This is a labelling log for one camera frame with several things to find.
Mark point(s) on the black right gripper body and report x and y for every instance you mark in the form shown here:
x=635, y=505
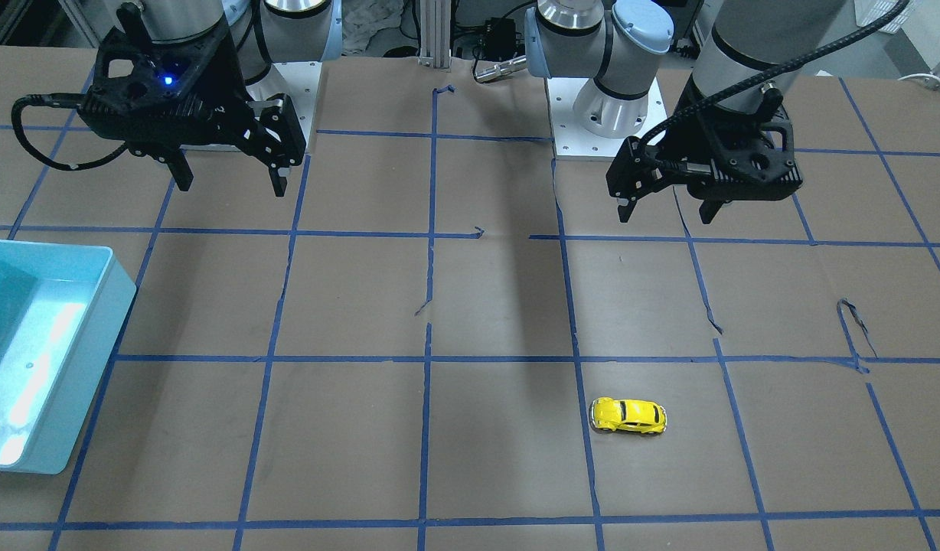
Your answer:
x=226, y=86

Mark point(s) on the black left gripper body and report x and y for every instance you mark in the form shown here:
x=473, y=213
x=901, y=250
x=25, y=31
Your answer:
x=678, y=140

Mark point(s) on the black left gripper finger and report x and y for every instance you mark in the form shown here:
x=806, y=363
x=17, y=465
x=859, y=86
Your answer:
x=709, y=210
x=626, y=207

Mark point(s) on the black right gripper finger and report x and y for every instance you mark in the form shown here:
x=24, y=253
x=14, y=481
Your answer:
x=180, y=170
x=279, y=179

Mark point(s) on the light blue plastic bin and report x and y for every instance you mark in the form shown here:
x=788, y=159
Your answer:
x=61, y=309

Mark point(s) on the yellow beetle toy car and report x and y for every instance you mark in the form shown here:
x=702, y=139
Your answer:
x=641, y=417

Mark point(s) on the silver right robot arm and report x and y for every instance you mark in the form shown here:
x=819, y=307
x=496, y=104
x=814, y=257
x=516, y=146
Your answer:
x=274, y=32

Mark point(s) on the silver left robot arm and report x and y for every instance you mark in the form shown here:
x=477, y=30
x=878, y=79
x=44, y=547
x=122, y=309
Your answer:
x=753, y=52

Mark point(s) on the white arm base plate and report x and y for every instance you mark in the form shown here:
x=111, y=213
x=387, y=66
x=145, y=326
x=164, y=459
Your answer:
x=590, y=125
x=290, y=92

